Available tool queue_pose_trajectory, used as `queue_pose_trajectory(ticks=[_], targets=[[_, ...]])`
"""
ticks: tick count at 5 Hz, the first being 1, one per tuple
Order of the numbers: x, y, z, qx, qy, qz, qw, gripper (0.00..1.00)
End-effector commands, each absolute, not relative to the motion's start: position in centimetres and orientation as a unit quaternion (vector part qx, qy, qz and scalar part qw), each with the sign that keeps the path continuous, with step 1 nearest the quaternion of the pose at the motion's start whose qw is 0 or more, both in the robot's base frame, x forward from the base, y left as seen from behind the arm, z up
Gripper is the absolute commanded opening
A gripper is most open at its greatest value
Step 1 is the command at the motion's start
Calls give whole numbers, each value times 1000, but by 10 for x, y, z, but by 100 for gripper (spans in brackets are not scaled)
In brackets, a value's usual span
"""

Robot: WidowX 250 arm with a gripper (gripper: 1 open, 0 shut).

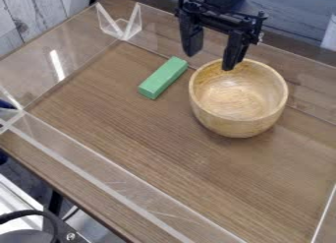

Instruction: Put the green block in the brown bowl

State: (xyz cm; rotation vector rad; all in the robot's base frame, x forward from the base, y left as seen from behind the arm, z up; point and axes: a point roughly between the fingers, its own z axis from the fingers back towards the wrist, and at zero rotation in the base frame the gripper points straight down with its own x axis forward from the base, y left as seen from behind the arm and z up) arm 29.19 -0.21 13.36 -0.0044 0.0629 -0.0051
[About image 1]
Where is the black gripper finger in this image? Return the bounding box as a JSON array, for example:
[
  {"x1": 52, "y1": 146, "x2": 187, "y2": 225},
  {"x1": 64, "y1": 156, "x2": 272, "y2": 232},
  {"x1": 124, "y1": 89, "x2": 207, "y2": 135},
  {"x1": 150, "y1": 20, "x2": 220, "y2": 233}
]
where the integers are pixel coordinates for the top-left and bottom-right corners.
[
  {"x1": 179, "y1": 11, "x2": 204, "y2": 57},
  {"x1": 222, "y1": 30, "x2": 250, "y2": 71}
]

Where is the light wooden bowl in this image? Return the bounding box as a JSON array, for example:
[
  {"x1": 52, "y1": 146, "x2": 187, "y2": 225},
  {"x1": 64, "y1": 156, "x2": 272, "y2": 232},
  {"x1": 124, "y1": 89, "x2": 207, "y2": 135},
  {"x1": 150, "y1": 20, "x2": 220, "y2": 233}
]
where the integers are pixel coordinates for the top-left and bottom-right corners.
[{"x1": 188, "y1": 59, "x2": 290, "y2": 138}]

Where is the black metal table bracket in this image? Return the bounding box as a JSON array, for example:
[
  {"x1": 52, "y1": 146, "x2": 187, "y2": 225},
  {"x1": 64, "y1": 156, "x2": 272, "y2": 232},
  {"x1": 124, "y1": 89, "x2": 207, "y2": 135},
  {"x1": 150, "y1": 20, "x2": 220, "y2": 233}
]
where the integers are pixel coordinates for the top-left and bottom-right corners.
[{"x1": 43, "y1": 191, "x2": 91, "y2": 243}]

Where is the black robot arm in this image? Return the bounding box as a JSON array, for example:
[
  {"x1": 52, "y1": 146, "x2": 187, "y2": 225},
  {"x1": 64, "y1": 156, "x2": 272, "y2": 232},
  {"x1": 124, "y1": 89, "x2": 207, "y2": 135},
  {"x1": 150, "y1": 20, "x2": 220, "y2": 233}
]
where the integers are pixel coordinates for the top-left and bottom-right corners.
[{"x1": 175, "y1": 0, "x2": 268, "y2": 71}]

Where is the clear acrylic tray wall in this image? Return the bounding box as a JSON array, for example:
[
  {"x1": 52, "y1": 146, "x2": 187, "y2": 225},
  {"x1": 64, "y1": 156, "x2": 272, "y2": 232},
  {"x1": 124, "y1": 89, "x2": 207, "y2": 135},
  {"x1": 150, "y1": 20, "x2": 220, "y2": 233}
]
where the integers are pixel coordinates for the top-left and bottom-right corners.
[{"x1": 0, "y1": 0, "x2": 336, "y2": 243}]

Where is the clear acrylic corner bracket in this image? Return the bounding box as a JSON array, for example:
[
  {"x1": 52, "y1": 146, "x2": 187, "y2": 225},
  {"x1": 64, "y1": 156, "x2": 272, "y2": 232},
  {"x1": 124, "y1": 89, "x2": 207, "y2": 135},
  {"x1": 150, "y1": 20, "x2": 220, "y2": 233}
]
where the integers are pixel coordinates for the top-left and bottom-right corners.
[{"x1": 96, "y1": 3, "x2": 142, "y2": 41}]

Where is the green rectangular block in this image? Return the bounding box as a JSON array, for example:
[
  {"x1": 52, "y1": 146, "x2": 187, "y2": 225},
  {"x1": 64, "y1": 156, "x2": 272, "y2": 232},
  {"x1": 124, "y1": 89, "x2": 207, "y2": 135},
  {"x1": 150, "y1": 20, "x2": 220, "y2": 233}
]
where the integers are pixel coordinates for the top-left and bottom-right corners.
[{"x1": 138, "y1": 56, "x2": 188, "y2": 99}]

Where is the black cable loop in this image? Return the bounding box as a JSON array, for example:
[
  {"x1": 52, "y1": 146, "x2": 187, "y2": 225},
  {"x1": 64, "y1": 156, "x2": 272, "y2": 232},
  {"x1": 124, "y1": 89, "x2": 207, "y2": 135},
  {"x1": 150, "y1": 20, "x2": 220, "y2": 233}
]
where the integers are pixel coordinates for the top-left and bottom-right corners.
[{"x1": 0, "y1": 210, "x2": 60, "y2": 243}]

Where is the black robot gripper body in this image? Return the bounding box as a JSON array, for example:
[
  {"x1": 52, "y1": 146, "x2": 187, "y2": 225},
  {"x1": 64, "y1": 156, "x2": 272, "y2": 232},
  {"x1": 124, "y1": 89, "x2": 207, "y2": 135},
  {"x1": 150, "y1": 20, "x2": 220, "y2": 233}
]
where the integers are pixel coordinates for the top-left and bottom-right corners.
[{"x1": 176, "y1": 0, "x2": 268, "y2": 44}]

